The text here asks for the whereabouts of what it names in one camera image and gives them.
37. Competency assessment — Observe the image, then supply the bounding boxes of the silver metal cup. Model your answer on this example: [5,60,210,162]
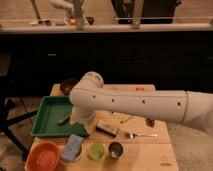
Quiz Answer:
[108,142,123,159]

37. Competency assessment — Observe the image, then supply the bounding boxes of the orange tomato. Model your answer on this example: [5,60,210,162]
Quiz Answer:
[136,87,144,91]

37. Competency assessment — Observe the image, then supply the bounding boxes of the dark background counter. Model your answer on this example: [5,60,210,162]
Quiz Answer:
[0,25,213,96]

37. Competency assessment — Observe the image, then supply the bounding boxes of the green cup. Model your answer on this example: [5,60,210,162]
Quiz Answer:
[87,143,105,161]

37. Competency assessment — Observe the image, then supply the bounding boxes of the wooden block brush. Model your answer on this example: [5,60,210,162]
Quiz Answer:
[96,120,118,137]

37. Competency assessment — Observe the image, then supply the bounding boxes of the green bean pod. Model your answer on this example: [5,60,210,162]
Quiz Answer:
[58,115,70,125]

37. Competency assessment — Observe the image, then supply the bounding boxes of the dark brown bowl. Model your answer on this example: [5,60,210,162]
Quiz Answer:
[60,79,78,95]

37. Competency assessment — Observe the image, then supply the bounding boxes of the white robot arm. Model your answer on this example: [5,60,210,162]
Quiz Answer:
[69,72,213,136]

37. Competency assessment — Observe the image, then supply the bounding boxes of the red orange bowl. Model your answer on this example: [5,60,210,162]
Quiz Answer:
[25,141,60,171]

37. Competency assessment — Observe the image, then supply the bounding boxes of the bunch of dark grapes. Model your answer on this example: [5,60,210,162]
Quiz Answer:
[146,119,155,128]

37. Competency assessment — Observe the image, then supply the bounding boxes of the green plastic tray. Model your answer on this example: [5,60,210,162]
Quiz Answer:
[31,96,89,137]

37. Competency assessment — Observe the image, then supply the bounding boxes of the blue sponge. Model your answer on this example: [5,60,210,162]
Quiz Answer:
[61,134,83,162]

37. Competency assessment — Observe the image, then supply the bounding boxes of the black office chair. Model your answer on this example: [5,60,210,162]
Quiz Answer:
[0,76,37,161]

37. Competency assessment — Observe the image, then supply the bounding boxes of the silver fork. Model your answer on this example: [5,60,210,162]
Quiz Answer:
[125,133,158,139]

